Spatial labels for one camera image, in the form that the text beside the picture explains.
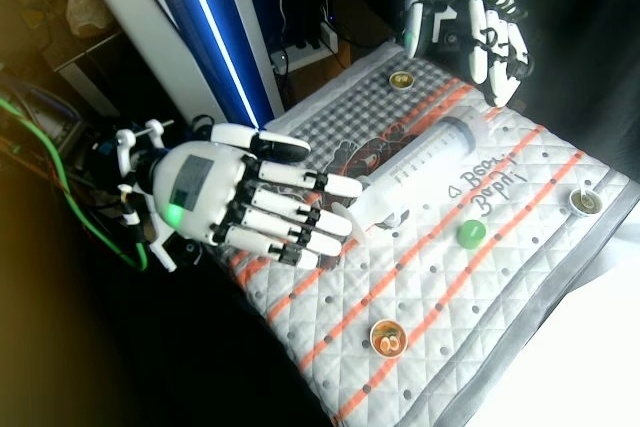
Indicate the large clear plastic syringe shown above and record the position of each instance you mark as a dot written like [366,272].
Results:
[430,157]

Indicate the white power strip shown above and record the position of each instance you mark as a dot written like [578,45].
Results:
[305,54]

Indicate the white column with blue light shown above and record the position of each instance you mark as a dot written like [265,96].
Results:
[150,22]

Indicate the small orange toy noodle bowl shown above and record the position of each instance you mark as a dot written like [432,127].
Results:
[388,338]

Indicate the small white toy food cup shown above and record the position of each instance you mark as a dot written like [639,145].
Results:
[585,201]

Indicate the green round bottle cap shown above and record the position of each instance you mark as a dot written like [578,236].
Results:
[472,233]

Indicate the grey white quilt orange stripes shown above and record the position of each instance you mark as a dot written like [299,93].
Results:
[450,297]

